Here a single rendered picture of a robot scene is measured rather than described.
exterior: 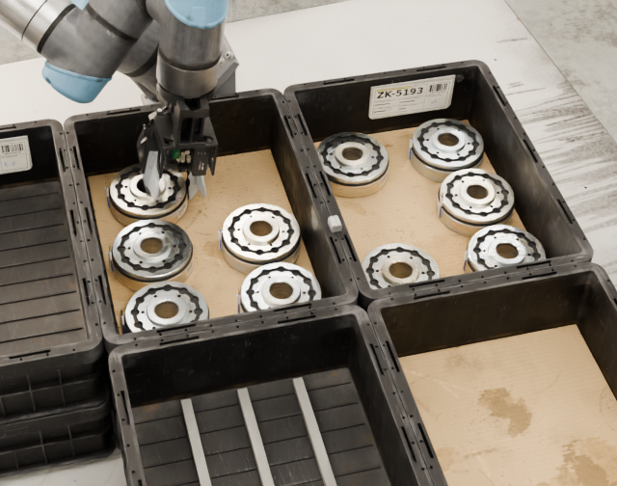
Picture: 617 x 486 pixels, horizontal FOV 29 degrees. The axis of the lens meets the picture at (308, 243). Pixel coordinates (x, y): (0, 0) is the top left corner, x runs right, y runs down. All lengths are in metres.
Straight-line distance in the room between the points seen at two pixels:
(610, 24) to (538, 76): 1.40
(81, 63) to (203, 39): 0.17
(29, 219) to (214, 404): 0.39
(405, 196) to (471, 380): 0.32
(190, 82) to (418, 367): 0.44
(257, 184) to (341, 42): 0.53
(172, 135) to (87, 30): 0.16
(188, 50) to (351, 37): 0.77
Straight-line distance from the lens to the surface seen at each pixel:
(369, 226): 1.63
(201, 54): 1.43
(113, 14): 1.49
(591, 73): 3.32
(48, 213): 1.66
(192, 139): 1.50
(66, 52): 1.50
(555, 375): 1.51
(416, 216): 1.65
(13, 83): 2.08
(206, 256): 1.59
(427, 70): 1.73
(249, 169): 1.70
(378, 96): 1.72
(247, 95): 1.66
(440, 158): 1.70
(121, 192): 1.63
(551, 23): 3.47
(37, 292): 1.57
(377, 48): 2.14
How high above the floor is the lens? 2.00
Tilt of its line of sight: 47 degrees down
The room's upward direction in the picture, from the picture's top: 3 degrees clockwise
